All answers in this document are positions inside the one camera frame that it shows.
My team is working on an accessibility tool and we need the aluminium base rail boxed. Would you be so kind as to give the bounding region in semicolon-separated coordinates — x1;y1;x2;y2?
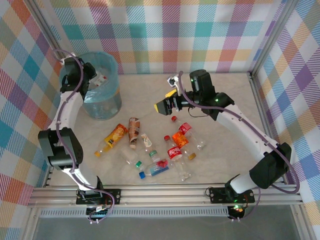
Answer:
27;184;304;209

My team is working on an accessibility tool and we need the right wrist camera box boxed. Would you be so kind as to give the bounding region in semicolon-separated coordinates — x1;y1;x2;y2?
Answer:
166;74;181;97

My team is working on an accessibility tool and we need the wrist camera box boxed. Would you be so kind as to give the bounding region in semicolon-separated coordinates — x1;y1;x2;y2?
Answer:
166;74;181;97
61;55;77;65

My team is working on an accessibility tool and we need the cola bottle red label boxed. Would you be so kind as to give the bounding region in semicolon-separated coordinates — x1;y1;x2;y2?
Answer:
163;135;193;182

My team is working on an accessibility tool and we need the left aluminium frame post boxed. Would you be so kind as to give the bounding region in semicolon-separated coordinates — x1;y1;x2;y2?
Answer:
26;0;64;66

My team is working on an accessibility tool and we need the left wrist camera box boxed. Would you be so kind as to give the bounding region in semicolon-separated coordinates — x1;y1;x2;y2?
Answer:
61;55;77;65

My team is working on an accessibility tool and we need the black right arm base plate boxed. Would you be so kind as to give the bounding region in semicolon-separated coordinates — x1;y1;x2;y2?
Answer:
208;186;256;205

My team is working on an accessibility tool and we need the right aluminium side rail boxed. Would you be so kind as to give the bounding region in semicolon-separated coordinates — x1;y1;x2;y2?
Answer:
247;71;307;240

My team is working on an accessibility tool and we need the orange-label bottle yellow cap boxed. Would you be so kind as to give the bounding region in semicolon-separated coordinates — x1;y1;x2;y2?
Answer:
172;132;197;161

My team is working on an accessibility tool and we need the right aluminium frame post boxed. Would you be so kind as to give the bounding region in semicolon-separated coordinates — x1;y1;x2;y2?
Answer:
249;0;297;77

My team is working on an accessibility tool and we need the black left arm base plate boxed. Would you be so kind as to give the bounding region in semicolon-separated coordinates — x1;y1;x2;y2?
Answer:
75;188;122;206

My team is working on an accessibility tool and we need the blue plastic bin liner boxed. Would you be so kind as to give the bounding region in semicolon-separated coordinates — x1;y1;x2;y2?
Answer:
58;51;121;103

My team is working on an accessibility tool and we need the aluminium frame post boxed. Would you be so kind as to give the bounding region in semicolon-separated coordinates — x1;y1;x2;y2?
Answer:
26;0;64;66
249;0;297;77

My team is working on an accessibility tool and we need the grey slotted cable duct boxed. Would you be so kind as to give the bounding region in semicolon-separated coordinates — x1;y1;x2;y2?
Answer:
39;207;230;219

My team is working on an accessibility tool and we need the clear bottle blue cap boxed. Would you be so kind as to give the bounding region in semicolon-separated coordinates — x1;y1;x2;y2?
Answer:
138;158;170;180

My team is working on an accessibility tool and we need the clear bottle green cap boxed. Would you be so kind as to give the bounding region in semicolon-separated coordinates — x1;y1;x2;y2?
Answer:
119;146;144;170

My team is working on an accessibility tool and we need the clear bottle white-green label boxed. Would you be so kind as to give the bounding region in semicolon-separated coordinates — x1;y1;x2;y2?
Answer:
139;133;161;163

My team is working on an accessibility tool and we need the red-capped clear bottle red label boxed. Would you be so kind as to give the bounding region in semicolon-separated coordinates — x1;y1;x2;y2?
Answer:
170;115;207;151

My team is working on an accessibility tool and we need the wire mesh waste bin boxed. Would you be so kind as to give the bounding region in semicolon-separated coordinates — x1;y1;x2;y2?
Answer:
58;51;123;121

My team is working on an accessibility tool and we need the white-capped bottle red-white label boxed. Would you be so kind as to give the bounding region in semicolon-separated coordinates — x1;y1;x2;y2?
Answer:
90;73;109;88

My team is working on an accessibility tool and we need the brown coffee drink bottle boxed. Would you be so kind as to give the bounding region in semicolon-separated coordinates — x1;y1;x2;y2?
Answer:
128;117;141;150

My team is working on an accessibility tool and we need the orange juice bottle yellow cap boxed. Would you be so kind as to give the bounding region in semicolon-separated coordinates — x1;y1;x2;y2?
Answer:
94;123;126;158

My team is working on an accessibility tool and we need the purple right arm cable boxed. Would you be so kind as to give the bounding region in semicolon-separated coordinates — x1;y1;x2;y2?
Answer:
177;71;301;221

